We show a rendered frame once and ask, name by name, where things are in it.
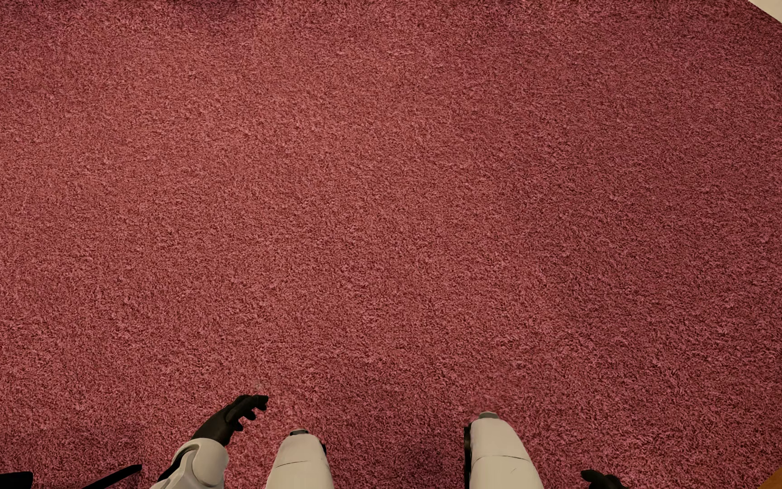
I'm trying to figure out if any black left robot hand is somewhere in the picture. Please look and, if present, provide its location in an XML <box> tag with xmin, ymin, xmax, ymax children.
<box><xmin>192</xmin><ymin>394</ymin><xmax>270</xmax><ymax>447</ymax></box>

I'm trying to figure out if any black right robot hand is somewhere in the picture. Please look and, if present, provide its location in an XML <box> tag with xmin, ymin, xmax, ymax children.
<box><xmin>581</xmin><ymin>469</ymin><xmax>626</xmax><ymax>489</ymax></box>

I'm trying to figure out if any white left robot leg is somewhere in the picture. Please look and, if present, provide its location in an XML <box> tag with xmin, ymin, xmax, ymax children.
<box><xmin>265</xmin><ymin>428</ymin><xmax>335</xmax><ymax>489</ymax></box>

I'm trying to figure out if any white robot leg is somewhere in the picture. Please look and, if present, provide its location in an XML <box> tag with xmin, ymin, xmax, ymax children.
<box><xmin>463</xmin><ymin>412</ymin><xmax>545</xmax><ymax>489</ymax></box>
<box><xmin>265</xmin><ymin>428</ymin><xmax>335</xmax><ymax>489</ymax></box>

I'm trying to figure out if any white right robot leg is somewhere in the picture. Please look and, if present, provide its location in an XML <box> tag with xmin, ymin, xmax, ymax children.
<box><xmin>463</xmin><ymin>412</ymin><xmax>545</xmax><ymax>489</ymax></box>

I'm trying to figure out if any red shaggy carpet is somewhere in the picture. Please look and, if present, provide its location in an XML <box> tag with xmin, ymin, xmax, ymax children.
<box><xmin>0</xmin><ymin>0</ymin><xmax>782</xmax><ymax>489</ymax></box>

